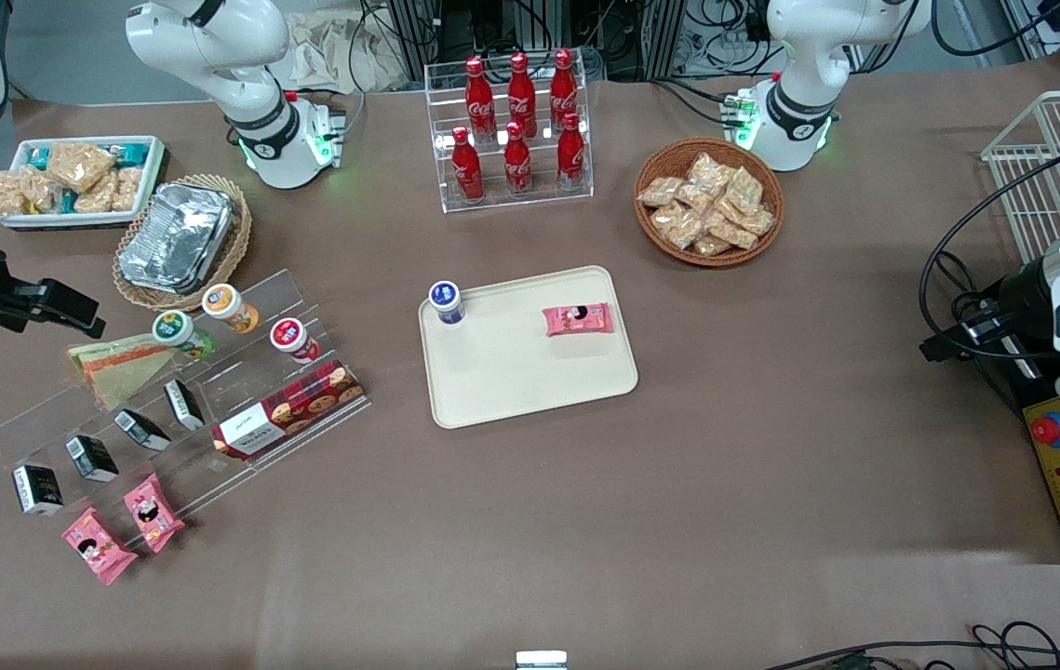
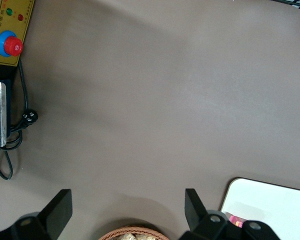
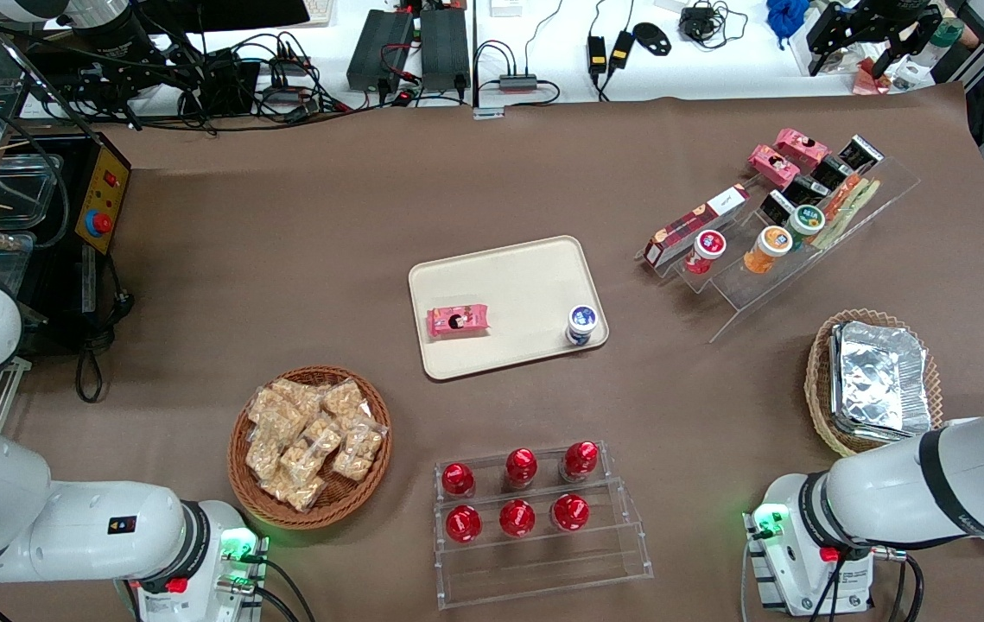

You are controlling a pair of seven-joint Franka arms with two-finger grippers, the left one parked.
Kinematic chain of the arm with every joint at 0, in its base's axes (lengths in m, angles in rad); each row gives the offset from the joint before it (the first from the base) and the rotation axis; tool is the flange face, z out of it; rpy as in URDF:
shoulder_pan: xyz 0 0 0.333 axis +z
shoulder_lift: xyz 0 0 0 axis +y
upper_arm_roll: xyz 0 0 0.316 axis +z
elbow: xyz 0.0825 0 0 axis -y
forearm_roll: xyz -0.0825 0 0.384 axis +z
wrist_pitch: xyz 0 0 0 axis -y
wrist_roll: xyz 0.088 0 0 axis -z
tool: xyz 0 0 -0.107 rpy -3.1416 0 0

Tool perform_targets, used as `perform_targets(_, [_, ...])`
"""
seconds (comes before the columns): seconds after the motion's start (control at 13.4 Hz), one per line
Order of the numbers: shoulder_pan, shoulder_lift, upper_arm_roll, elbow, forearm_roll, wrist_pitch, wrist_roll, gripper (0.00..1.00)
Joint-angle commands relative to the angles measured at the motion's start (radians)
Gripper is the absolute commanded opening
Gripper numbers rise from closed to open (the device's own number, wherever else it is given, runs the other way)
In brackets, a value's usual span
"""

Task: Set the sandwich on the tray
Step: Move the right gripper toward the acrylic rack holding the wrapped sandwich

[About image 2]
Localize clear bag brown snacks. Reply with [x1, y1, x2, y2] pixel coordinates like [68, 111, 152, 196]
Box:
[116, 232, 137, 240]
[136, 232, 157, 240]

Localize black power cable with plug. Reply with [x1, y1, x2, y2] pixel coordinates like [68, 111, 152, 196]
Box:
[0, 59, 40, 181]

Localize beige plastic serving tray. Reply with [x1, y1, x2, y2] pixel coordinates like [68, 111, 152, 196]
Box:
[219, 176, 300, 240]

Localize pink snack pack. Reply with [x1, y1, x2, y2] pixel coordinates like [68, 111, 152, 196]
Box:
[228, 213, 246, 228]

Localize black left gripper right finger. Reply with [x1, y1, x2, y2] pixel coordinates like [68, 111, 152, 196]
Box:
[179, 188, 281, 240]

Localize yellow and black control box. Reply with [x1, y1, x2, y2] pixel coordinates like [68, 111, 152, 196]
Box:
[0, 0, 36, 149]

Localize black cables at table edge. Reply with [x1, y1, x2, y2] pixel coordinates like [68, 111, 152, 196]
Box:
[273, 0, 300, 15]

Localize round brown wicker basket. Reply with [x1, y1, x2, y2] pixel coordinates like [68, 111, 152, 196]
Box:
[97, 225, 167, 240]

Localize silver metal plate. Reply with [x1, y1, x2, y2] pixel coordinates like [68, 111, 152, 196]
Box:
[0, 81, 8, 148]

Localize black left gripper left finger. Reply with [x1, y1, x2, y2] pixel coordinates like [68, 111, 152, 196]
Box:
[0, 189, 73, 240]

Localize red emergency stop button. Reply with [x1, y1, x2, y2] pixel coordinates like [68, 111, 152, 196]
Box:
[0, 30, 24, 58]

